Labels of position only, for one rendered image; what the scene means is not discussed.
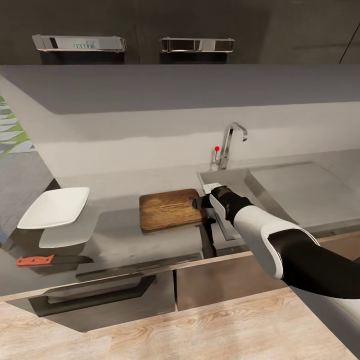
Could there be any bowl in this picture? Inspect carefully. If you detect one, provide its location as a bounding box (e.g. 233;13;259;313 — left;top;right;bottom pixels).
17;187;90;230

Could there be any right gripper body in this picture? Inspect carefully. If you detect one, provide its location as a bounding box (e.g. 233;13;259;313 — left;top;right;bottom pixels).
194;194;214;209

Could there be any parer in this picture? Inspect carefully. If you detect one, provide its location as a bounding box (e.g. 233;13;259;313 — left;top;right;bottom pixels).
15;255;93;266

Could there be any cutting board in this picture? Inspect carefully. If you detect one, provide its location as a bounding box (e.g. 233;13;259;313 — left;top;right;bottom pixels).
139;188;208;231

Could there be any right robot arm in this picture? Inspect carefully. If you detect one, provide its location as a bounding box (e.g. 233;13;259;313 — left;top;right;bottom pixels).
191;183;360;360

